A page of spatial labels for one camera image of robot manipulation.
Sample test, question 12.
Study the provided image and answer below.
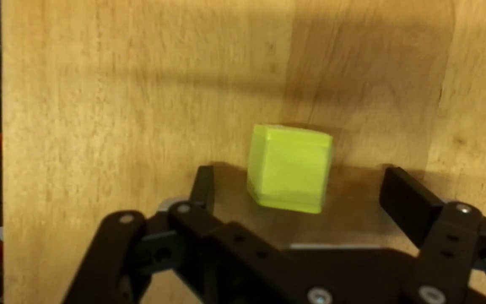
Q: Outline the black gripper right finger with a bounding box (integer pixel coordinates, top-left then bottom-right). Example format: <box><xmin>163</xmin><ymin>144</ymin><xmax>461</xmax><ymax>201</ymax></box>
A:
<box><xmin>379</xmin><ymin>164</ymin><xmax>486</xmax><ymax>304</ymax></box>

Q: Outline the yellow cube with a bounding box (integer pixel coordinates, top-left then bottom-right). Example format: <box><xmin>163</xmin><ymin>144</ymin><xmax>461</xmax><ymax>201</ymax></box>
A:
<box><xmin>245</xmin><ymin>123</ymin><xmax>335</xmax><ymax>216</ymax></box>

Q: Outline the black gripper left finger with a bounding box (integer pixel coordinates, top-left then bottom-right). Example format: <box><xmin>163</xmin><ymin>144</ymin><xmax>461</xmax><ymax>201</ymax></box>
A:
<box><xmin>63</xmin><ymin>164</ymin><xmax>313</xmax><ymax>304</ymax></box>

